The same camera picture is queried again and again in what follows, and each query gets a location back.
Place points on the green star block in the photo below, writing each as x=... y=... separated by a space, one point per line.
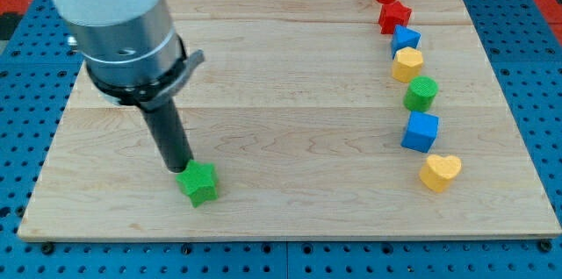
x=198 y=182

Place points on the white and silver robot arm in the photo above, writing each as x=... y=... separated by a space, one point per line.
x=134 y=57

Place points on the light wooden board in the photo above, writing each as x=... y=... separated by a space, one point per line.
x=296 y=108

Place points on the blue triangle block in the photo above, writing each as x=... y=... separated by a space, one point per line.
x=404 y=37

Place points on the red star block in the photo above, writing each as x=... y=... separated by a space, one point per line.
x=393 y=14

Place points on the green cylinder block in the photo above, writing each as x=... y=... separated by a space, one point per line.
x=420 y=93

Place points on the blue cube block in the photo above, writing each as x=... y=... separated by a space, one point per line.
x=420 y=132

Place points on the yellow hexagon block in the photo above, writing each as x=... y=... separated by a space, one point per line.
x=407 y=64

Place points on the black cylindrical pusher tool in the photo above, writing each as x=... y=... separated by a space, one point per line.
x=168 y=133

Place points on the yellow heart block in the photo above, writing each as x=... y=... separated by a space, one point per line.
x=438 y=172

